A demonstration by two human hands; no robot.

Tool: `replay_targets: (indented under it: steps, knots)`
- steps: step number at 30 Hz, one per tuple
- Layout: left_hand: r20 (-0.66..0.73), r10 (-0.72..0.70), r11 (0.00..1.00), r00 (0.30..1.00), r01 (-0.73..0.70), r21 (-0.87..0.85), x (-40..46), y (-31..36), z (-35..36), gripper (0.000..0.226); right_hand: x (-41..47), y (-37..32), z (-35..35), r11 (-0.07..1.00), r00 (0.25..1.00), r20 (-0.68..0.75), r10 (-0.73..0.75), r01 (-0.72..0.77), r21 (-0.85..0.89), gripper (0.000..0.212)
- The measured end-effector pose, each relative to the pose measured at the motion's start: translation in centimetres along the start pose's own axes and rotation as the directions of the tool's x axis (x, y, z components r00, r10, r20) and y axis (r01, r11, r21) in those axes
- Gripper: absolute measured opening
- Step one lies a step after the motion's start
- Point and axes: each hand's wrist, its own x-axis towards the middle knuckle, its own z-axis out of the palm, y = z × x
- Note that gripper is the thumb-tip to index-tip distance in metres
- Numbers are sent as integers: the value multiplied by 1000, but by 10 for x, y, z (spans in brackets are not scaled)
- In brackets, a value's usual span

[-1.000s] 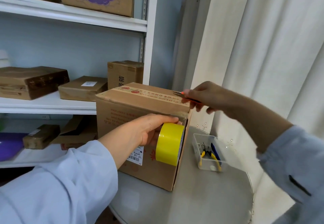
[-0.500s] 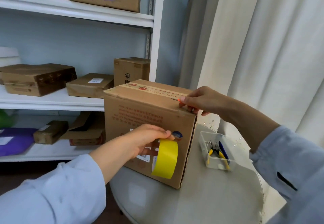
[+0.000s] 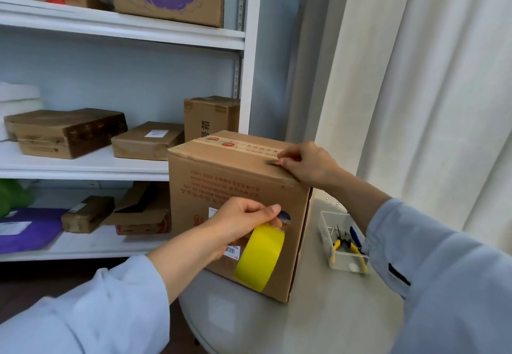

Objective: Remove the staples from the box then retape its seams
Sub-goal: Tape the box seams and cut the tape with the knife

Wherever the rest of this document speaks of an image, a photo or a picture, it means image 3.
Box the person's left hand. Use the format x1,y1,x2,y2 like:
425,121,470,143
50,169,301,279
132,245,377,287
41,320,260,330
204,197,284,261

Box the dark brown flat box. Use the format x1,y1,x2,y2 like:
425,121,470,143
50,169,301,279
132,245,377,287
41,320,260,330
4,108,129,160

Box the white metal shelf unit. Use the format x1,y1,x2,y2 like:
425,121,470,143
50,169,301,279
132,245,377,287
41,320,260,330
0,0,264,262

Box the small taped brown parcel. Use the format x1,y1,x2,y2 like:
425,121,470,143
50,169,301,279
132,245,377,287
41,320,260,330
60,196,116,234

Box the brown cardboard box red print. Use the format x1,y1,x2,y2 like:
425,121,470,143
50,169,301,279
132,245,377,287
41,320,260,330
167,130,314,304

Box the yellow tape roll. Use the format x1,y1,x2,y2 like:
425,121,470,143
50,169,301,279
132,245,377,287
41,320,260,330
233,209,293,293

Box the yellow handled pliers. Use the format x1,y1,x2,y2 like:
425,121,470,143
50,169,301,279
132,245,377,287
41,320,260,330
329,225,370,275

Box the blue handled tool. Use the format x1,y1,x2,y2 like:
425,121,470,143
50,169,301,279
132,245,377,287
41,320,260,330
349,226,365,253

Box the white foam box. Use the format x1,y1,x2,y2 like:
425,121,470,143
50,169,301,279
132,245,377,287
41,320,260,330
0,82,44,142

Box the flat brown box white label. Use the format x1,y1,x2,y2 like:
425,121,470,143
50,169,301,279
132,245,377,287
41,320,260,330
111,121,186,161

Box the open cardboard box red print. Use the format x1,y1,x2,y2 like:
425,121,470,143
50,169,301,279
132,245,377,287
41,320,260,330
102,181,173,236

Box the person's left forearm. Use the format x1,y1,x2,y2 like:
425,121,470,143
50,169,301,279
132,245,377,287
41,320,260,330
0,223,225,354

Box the clear plastic container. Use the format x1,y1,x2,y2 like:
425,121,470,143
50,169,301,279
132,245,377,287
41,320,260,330
318,210,371,275

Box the white curtain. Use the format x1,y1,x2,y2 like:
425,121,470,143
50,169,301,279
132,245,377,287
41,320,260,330
286,0,512,254

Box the green object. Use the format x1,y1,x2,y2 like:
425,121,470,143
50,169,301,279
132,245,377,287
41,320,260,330
0,180,35,218

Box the person's right forearm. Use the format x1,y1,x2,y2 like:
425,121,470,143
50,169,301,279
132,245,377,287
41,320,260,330
326,172,512,354

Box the person's right hand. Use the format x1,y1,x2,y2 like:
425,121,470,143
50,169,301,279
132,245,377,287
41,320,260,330
276,141,347,190

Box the upright small cardboard box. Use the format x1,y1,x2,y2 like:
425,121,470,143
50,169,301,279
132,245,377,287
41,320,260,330
183,96,241,143

